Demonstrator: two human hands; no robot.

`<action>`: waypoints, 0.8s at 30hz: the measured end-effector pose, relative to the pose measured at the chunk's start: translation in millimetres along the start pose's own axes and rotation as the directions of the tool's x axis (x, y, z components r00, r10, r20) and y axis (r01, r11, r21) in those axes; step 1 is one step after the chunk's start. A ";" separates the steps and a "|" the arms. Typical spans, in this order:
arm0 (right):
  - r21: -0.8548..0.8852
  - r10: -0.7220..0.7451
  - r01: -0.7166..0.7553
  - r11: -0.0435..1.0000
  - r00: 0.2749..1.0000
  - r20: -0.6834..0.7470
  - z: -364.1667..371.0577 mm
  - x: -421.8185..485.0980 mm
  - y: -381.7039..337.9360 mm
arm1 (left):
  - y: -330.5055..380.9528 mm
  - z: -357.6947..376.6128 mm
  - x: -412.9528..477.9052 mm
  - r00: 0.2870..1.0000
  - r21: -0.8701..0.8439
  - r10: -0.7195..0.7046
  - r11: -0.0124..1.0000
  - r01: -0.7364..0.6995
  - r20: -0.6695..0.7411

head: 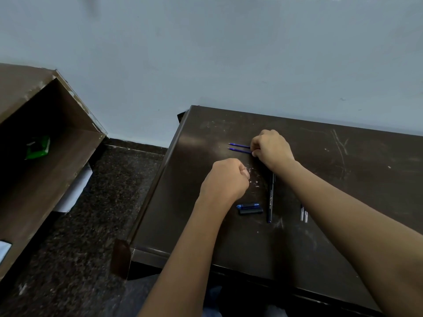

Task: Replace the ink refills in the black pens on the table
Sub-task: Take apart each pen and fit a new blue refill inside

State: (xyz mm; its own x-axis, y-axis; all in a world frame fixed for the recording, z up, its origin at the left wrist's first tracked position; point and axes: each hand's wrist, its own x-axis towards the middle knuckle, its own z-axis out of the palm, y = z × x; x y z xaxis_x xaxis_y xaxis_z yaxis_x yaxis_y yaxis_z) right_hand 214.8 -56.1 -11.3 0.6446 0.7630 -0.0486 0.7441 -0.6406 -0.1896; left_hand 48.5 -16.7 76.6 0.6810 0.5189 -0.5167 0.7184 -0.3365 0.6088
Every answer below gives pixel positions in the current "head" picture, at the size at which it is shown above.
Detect white paper sheet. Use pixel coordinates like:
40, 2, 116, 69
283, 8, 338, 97
52, 162, 94, 214

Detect person's right forearm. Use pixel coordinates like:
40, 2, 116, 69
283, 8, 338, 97
272, 160, 423, 317

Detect small white paper piece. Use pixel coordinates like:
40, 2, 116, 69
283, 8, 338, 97
0, 240, 13, 265

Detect black pen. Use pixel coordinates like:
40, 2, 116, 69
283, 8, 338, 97
267, 171, 276, 224

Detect green packet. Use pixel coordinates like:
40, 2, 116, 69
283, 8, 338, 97
24, 135, 51, 161

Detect person's left forearm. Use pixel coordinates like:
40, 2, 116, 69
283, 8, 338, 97
138, 199, 232, 317

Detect brown wooden shelf cabinet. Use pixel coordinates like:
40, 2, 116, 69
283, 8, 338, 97
0, 63, 108, 282

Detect person's left hand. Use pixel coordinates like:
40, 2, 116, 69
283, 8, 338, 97
198, 158, 250, 209

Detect person's right hand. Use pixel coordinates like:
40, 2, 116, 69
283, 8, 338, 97
250, 129, 295, 172

